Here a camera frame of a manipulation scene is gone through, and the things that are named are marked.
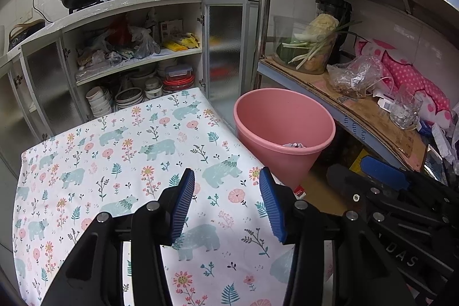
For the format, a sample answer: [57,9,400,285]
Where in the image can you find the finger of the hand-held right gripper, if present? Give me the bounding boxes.
[326,163,449,228]
[360,155,459,210]

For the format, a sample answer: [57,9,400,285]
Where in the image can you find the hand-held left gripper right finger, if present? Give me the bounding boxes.
[259,167,411,306]

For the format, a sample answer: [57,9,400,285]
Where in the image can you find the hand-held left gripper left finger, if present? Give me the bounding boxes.
[41,168,196,306]

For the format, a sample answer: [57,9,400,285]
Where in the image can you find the pink plastic bucket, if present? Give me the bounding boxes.
[234,88,337,186]

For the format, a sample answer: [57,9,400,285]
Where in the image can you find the yellow bag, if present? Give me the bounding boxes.
[349,148,370,172]

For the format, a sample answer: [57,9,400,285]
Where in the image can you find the cardboard shelf liner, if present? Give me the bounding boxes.
[260,55,429,170]

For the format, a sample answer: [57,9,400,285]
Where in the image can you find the glass cup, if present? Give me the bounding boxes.
[390,84,424,129]

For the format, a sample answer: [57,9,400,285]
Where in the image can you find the floral bear printed tablecloth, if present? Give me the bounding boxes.
[12,87,327,306]

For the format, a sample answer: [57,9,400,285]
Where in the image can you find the pink polka-dot plush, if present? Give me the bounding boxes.
[355,38,452,129]

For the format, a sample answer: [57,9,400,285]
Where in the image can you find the clear bag brown contents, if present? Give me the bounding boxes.
[327,56,384,99]

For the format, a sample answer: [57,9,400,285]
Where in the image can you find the stack of dark plates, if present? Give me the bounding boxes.
[115,87,145,109]

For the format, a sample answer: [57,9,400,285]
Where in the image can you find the small white pot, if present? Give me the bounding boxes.
[144,77,164,99]

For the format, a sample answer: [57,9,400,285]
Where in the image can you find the stack of red-lid containers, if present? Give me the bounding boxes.
[163,65,195,94]

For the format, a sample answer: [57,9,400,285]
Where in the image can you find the stack of white bowls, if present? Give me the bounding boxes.
[85,86,114,118]

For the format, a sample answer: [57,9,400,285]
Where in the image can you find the green onions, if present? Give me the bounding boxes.
[283,23,363,65]

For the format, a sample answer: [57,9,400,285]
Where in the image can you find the clear vegetable container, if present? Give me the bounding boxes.
[274,15,347,74]

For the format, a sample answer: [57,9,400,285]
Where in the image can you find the napa cabbage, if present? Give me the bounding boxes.
[305,14,339,41]

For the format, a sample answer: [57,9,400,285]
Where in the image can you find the yellow packets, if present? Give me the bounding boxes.
[163,34,200,52]

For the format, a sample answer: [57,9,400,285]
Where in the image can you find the frosted cabinet door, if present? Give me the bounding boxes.
[203,3,250,102]
[20,39,85,138]

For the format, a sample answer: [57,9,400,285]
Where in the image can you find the grey plastic bag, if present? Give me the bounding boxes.
[129,27,161,59]

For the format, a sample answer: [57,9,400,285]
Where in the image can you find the black blender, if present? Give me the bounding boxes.
[316,0,354,65]

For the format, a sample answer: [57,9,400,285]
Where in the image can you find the white cardboard box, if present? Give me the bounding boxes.
[158,19,184,41]

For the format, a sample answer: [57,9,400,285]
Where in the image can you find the red plastic bag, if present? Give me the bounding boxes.
[108,17,131,41]

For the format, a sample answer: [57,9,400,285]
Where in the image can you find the steel shelf rack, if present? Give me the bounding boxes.
[256,0,459,192]

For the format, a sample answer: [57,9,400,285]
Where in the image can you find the white kitchen cabinet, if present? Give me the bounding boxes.
[0,0,260,163]

